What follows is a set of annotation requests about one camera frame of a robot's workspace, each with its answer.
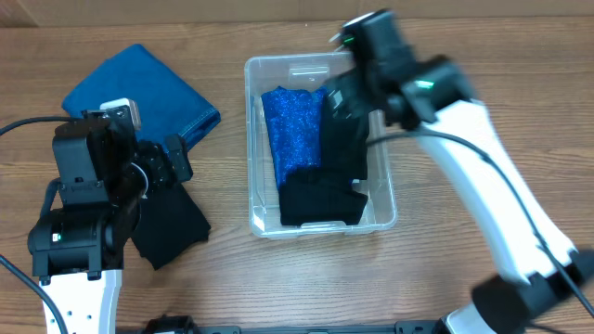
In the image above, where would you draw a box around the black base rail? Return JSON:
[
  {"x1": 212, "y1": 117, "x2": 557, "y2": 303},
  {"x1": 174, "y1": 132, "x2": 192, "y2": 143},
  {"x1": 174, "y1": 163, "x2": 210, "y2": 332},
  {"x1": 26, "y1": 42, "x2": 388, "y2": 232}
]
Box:
[{"x1": 115, "y1": 315, "x2": 446, "y2": 334}]

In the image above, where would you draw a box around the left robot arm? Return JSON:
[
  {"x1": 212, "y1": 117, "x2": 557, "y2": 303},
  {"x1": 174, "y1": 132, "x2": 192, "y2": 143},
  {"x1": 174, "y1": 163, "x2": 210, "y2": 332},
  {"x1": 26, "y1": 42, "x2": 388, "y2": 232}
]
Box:
[{"x1": 28, "y1": 109, "x2": 192, "y2": 333}]

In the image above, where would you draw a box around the sparkly blue sequin cloth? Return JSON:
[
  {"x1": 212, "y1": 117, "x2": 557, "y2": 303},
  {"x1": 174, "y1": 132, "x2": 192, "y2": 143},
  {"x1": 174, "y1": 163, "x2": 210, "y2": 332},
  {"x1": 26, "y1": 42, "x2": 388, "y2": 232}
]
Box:
[{"x1": 261, "y1": 86, "x2": 327, "y2": 188}]

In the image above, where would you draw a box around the clear plastic storage container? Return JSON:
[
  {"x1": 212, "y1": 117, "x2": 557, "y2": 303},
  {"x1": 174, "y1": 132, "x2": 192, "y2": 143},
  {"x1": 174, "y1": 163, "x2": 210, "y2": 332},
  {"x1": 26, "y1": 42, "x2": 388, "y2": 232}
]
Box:
[{"x1": 244, "y1": 52, "x2": 398, "y2": 239}]

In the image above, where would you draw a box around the blue denim cloth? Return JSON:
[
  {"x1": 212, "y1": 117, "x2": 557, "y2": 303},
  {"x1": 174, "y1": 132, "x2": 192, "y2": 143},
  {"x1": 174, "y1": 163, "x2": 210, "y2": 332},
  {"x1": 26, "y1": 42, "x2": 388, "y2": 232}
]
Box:
[{"x1": 62, "y1": 45, "x2": 221, "y2": 149}]

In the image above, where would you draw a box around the black cloth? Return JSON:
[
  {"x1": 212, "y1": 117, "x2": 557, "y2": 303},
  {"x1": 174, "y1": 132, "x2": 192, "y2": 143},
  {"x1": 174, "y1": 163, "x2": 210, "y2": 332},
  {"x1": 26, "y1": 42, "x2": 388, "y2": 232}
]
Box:
[
  {"x1": 278, "y1": 96, "x2": 369, "y2": 226},
  {"x1": 132, "y1": 183, "x2": 211, "y2": 271}
]

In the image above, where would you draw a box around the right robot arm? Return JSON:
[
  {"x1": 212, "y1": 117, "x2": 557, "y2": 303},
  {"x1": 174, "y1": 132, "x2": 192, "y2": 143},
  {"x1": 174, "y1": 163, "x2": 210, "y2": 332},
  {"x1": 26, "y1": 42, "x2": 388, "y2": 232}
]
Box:
[{"x1": 328, "y1": 9, "x2": 593, "y2": 333}]

